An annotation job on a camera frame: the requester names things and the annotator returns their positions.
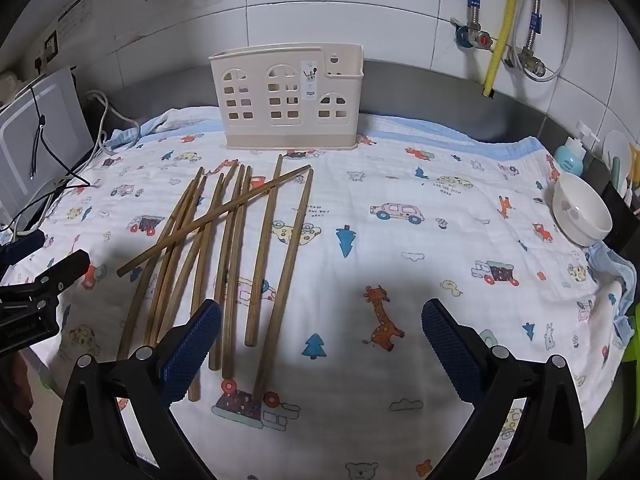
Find blue pump bottle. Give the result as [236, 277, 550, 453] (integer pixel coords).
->
[553, 121, 601, 177]

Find black cable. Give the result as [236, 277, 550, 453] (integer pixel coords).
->
[29, 80, 104, 192]

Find metal water valve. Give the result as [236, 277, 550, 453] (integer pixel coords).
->
[515, 45, 549, 79]

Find white bowl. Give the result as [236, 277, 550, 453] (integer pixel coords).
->
[552, 173, 614, 247]

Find white power cable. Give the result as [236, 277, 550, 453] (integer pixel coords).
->
[84, 90, 144, 157]

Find wall socket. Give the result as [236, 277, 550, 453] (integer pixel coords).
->
[35, 30, 61, 74]

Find white appliance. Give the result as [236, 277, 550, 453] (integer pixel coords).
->
[0, 64, 96, 226]

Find metal water valves and hoses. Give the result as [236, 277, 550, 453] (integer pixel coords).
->
[505, 0, 577, 83]

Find red handle water valve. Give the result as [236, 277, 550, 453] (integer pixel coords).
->
[453, 16, 497, 52]

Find yellow gas hose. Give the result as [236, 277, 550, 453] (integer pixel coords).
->
[482, 0, 524, 99]

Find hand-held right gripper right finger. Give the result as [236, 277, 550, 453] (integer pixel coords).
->
[421, 297, 588, 480]

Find white ladle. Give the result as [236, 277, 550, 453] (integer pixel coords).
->
[602, 130, 632, 196]

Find black utensil container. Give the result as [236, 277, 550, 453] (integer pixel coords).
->
[594, 180, 640, 262]

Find printed white blanket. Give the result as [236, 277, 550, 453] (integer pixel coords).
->
[10, 106, 638, 480]

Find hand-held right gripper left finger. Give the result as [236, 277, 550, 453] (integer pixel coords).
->
[53, 299, 222, 480]

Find beige plastic utensil holder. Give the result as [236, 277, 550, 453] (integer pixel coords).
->
[209, 43, 365, 151]

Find pile of wooden chopsticks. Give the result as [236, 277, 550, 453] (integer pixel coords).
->
[116, 154, 315, 403]

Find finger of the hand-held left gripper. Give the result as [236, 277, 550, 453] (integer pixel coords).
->
[0, 231, 47, 281]
[0, 249, 92, 311]

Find wall label sticker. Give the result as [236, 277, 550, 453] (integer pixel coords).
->
[56, 0, 94, 42]

